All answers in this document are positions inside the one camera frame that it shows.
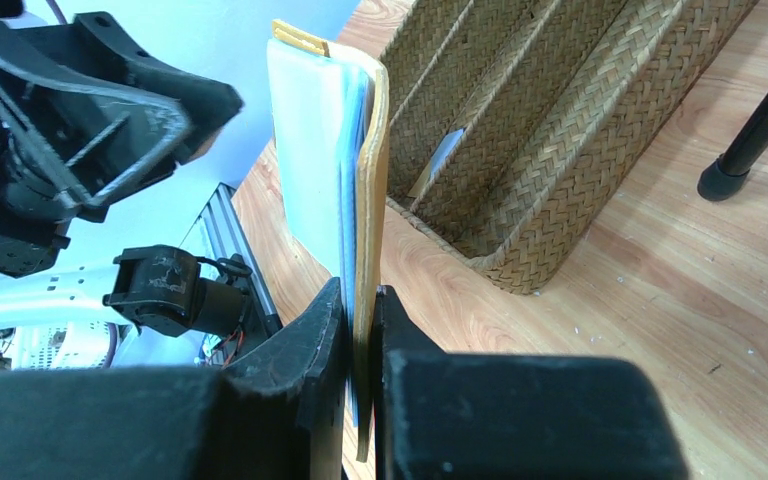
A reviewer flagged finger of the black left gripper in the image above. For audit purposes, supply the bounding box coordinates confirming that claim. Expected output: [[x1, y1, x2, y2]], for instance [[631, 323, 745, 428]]
[[0, 26, 192, 211], [2, 11, 244, 164]]

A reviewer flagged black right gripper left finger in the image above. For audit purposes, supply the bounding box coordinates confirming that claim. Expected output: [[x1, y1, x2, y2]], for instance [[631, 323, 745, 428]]
[[0, 279, 347, 479]]

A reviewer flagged white perforated plastic basket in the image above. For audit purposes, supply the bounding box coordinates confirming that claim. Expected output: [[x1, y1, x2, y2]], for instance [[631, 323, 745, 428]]
[[4, 321, 111, 370]]

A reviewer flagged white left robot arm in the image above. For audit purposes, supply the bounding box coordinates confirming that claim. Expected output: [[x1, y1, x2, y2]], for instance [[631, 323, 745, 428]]
[[0, 1, 251, 370]]

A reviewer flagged woven straw divided tray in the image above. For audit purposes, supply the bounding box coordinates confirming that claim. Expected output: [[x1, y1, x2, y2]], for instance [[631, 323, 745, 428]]
[[381, 1, 753, 295]]

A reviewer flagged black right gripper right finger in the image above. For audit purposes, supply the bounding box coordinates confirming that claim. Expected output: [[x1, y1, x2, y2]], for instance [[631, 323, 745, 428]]
[[373, 286, 689, 479]]

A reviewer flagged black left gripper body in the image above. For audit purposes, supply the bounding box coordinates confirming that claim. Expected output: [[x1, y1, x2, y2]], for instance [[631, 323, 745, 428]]
[[0, 92, 253, 339]]

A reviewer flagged yellow leather card holder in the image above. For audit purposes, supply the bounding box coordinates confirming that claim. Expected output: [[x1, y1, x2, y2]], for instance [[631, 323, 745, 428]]
[[267, 19, 390, 462]]

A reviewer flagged black music stand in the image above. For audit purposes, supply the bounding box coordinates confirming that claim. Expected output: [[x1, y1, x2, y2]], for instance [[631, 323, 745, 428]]
[[697, 92, 768, 202]]

